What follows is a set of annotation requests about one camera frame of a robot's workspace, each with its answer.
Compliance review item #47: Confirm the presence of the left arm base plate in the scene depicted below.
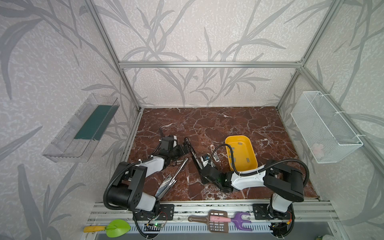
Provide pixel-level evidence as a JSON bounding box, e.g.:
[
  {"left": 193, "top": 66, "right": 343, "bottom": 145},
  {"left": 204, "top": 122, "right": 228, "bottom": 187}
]
[{"left": 134, "top": 204, "right": 175, "bottom": 221}]

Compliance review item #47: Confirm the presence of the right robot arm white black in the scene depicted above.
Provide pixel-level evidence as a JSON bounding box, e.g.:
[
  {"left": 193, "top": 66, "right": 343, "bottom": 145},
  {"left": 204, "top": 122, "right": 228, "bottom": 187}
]
[{"left": 200, "top": 159, "right": 309, "bottom": 219}]

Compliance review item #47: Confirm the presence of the yellow plastic tray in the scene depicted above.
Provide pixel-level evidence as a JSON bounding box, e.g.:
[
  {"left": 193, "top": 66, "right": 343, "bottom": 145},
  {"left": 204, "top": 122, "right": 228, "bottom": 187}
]
[{"left": 225, "top": 135, "right": 258, "bottom": 172}]

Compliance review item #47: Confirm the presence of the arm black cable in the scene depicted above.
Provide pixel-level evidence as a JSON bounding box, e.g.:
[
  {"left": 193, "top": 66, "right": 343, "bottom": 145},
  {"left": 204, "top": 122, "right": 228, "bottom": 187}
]
[
  {"left": 209, "top": 143, "right": 310, "bottom": 238},
  {"left": 102, "top": 128, "right": 169, "bottom": 239}
]

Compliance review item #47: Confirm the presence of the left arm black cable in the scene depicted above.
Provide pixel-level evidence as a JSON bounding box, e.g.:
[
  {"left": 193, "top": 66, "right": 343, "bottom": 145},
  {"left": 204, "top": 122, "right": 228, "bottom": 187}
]
[{"left": 102, "top": 128, "right": 169, "bottom": 239}]

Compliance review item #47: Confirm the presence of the purple plastic fork tool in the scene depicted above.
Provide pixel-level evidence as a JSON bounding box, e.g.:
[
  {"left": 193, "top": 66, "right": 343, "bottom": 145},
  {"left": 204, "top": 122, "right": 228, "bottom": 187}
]
[{"left": 231, "top": 212, "right": 252, "bottom": 232}]

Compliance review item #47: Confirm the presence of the brown slotted spatula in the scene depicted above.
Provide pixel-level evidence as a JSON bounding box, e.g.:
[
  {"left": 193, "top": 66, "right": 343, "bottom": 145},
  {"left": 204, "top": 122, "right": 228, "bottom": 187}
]
[{"left": 188, "top": 210, "right": 229, "bottom": 233}]

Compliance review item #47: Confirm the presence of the green yellow scoop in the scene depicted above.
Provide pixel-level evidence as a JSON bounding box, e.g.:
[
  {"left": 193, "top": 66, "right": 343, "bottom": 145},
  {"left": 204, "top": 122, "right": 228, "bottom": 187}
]
[{"left": 83, "top": 219, "right": 131, "bottom": 238}]

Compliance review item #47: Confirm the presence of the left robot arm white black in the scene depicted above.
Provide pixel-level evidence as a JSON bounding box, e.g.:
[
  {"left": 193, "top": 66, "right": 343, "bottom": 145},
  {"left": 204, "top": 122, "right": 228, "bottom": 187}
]
[{"left": 103, "top": 135, "right": 191, "bottom": 215}]

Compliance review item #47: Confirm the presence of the clear plastic wall bin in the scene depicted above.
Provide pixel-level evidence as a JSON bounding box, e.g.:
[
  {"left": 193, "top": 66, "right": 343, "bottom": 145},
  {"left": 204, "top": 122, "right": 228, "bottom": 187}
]
[{"left": 43, "top": 94, "right": 120, "bottom": 163}]

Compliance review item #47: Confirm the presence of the pink handle tool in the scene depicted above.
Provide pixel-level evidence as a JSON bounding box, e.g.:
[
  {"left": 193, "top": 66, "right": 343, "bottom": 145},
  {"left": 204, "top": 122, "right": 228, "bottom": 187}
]
[{"left": 210, "top": 215, "right": 232, "bottom": 223}]

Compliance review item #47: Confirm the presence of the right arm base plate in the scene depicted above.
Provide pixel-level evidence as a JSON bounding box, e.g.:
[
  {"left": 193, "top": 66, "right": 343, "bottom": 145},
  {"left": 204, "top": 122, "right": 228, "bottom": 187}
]
[{"left": 252, "top": 204, "right": 293, "bottom": 222}]

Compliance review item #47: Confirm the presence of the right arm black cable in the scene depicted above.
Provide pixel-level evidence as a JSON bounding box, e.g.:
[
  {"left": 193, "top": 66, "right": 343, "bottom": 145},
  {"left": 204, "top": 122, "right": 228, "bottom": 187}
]
[{"left": 209, "top": 143, "right": 310, "bottom": 238}]

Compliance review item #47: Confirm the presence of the white wire mesh basket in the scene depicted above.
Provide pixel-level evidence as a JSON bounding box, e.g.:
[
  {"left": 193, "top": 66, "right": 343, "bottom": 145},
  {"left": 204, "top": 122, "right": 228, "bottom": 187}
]
[{"left": 291, "top": 91, "right": 364, "bottom": 164}]

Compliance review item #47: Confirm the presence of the small circuit board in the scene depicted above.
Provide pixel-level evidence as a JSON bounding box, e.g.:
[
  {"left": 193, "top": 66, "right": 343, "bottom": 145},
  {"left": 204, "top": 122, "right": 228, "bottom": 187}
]
[{"left": 145, "top": 223, "right": 166, "bottom": 232}]

